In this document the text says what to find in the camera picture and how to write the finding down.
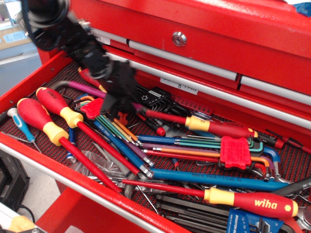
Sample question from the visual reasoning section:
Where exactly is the red yellow screwdriver far left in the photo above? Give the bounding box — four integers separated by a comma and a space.
17, 98, 121, 193

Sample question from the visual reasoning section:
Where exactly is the red bit holder strip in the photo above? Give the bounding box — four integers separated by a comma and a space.
172, 95, 213, 116

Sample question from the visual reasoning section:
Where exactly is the red hex key holder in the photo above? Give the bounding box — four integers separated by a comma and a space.
220, 136, 252, 170
80, 98, 104, 119

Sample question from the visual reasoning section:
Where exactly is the red yellow Wiha screwdriver front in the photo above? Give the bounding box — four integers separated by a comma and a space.
122, 179, 298, 218

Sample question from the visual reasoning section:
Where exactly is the open red drawer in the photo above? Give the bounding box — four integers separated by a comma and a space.
0, 48, 311, 233

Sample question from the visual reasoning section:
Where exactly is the red yellow screwdriver back right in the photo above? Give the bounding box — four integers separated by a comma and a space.
145, 110, 259, 138

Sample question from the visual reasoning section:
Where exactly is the small blue white screwdriver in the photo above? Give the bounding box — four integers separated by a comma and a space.
7, 108, 41, 153

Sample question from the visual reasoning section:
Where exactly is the violet magenta large Allen key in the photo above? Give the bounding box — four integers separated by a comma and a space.
51, 81, 147, 114

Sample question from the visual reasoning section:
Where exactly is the red hex key holder left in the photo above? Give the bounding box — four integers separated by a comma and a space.
80, 98, 104, 119

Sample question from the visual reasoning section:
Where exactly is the silver cabinet lock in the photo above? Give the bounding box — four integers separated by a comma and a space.
172, 32, 187, 47

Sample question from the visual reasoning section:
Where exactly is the red hex key holder right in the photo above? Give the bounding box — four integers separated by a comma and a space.
220, 136, 252, 170

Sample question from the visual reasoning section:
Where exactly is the black red precision screwdriver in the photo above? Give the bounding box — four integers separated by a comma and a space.
258, 130, 311, 154

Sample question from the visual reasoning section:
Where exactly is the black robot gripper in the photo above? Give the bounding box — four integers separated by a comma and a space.
36, 14, 137, 120

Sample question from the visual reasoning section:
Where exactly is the long blue hex key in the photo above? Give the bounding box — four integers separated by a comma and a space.
94, 120, 154, 179

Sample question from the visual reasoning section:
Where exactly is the blue Brighton hex key holder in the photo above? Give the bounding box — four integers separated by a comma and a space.
226, 209, 284, 233

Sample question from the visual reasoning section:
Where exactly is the black box on floor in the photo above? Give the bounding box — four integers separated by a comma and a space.
0, 150, 30, 211

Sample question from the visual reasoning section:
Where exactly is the red tool cabinet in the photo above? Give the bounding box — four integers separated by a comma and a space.
36, 0, 311, 129

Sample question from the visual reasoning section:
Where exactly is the large blue Wera hex key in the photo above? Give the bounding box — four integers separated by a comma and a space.
151, 168, 289, 191

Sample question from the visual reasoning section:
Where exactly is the black torx key set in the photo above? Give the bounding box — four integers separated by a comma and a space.
137, 84, 191, 117

